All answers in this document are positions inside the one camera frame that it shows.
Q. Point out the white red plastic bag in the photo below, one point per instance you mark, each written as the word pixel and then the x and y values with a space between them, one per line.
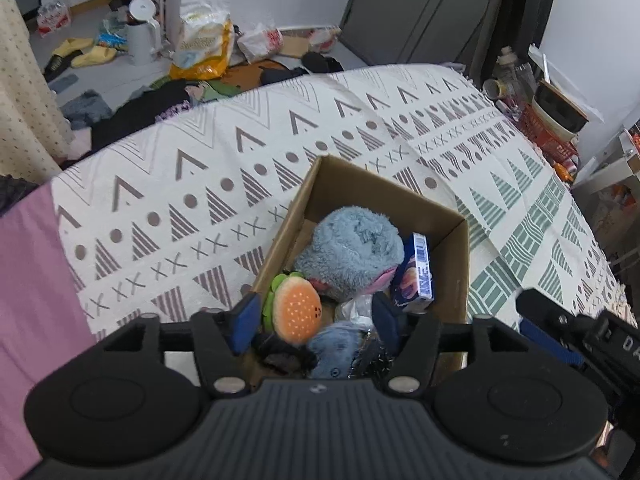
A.
pixel 324 39
pixel 260 42

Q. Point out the pack of water bottles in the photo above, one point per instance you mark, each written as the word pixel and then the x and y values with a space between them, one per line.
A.
pixel 52 19

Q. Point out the blue crochet coaster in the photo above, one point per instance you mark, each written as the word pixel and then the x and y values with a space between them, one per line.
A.
pixel 332 350

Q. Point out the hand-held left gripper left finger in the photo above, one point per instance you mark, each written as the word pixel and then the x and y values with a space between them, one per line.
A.
pixel 245 322

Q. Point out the paper cup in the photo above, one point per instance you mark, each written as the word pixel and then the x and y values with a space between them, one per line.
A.
pixel 497 89

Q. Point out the blue printed small packet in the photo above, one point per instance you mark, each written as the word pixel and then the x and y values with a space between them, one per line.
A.
pixel 414 275

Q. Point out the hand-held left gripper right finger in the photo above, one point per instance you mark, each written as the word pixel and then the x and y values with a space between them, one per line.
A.
pixel 391 322

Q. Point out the cream and black bowl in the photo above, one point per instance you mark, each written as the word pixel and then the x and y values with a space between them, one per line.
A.
pixel 557 110

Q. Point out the yellow slipper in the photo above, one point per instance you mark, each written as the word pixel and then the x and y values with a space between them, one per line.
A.
pixel 92 57
pixel 72 47

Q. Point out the white patterned tasselled blanket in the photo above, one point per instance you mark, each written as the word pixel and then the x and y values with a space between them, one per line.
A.
pixel 225 160

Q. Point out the dark grey cloth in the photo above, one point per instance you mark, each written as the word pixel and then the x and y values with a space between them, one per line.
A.
pixel 15 195

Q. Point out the white desk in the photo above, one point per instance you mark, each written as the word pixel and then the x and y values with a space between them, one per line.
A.
pixel 610 165

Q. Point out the black clothing pile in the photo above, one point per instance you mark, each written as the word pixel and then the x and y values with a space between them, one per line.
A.
pixel 140 115

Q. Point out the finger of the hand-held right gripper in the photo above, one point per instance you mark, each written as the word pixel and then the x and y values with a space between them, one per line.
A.
pixel 547 342
pixel 555 312

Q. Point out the red plastic basket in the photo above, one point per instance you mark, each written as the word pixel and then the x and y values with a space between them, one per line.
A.
pixel 545 137

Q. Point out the brown cardboard box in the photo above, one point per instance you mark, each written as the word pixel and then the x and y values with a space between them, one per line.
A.
pixel 370 195

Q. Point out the grey wardrobe door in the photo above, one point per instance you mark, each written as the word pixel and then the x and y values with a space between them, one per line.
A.
pixel 415 10

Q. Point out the black slipper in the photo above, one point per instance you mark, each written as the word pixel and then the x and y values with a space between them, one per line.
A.
pixel 322 62

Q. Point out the dotted cream curtain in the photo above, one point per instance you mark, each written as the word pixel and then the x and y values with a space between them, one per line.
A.
pixel 30 90

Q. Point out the clear plastic bottle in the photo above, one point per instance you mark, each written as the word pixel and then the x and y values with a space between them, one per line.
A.
pixel 512 67

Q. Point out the black crochet piece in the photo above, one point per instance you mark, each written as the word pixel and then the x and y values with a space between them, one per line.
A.
pixel 372 365

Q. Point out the fluffy light blue plush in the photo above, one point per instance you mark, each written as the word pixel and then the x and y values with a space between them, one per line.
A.
pixel 352 250

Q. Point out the yellow and white bag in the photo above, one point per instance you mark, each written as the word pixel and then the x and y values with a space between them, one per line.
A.
pixel 202 42

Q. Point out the hamburger plush toy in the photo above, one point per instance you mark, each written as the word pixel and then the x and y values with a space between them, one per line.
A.
pixel 295 307

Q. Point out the black leaning panels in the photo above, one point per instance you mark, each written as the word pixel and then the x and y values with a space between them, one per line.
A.
pixel 520 15

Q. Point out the white electric kettle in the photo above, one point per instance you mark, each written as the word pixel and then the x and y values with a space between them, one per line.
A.
pixel 142 35

